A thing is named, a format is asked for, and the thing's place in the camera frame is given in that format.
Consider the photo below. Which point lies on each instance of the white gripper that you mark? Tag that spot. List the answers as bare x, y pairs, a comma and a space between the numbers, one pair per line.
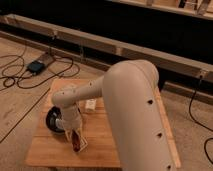
72, 120

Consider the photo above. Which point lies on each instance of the red pepper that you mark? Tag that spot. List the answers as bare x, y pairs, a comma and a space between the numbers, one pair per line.
75, 141

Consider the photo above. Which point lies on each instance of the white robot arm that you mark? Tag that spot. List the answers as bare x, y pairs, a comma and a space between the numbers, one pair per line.
128, 91

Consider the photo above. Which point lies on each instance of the white sponge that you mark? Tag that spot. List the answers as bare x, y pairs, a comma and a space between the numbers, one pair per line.
83, 142

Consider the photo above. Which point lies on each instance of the black metal bowl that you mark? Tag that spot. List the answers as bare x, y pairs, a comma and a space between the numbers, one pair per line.
52, 115

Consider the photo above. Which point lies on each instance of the wooden table board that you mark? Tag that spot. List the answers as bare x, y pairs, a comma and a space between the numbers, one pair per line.
50, 149

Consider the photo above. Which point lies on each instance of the white small carton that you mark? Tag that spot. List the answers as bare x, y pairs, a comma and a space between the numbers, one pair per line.
90, 105

